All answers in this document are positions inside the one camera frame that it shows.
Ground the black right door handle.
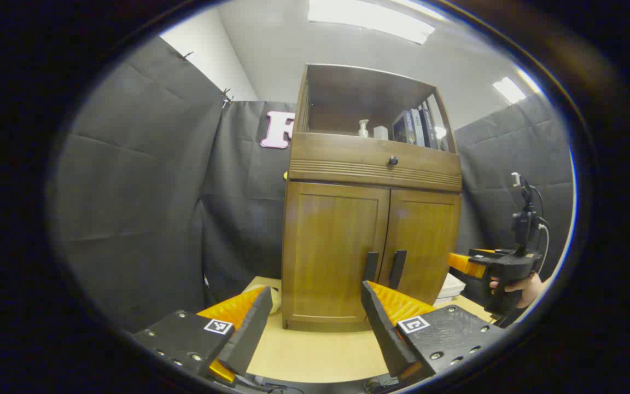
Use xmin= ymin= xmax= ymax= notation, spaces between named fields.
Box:
xmin=389 ymin=250 xmax=407 ymax=289

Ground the wooden double-door shoe cabinet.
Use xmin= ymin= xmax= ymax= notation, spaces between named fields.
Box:
xmin=281 ymin=63 xmax=463 ymax=333

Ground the black door handle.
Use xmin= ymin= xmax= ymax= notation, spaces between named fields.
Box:
xmin=363 ymin=251 xmax=380 ymax=284
xmin=389 ymin=250 xmax=407 ymax=289

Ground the stack of white flat boxes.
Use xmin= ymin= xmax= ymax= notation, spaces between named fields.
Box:
xmin=434 ymin=273 xmax=466 ymax=304

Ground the small ceiling light panel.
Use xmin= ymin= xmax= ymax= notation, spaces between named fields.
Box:
xmin=493 ymin=77 xmax=527 ymax=105

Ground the wooden cabinet door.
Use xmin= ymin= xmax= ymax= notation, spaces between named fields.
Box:
xmin=379 ymin=189 xmax=462 ymax=305
xmin=282 ymin=182 xmax=390 ymax=323

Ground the dark blue book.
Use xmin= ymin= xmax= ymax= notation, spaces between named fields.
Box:
xmin=419 ymin=107 xmax=439 ymax=149
xmin=393 ymin=111 xmax=415 ymax=146

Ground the large ceiling light panel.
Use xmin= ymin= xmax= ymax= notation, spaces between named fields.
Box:
xmin=308 ymin=0 xmax=436 ymax=44

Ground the wooden cabinet drawer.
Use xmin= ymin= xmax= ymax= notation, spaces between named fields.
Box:
xmin=289 ymin=133 xmax=462 ymax=192

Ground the black left door handle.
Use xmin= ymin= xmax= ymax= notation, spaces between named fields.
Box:
xmin=363 ymin=251 xmax=380 ymax=284

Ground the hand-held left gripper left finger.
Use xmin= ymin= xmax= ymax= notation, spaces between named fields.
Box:
xmin=132 ymin=286 xmax=273 ymax=384

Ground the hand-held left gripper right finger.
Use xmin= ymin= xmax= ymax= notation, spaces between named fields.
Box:
xmin=361 ymin=281 xmax=504 ymax=386

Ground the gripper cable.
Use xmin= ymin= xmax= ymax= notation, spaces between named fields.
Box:
xmin=531 ymin=186 xmax=551 ymax=274

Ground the grey spine book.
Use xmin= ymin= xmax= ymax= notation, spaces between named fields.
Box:
xmin=409 ymin=108 xmax=426 ymax=147

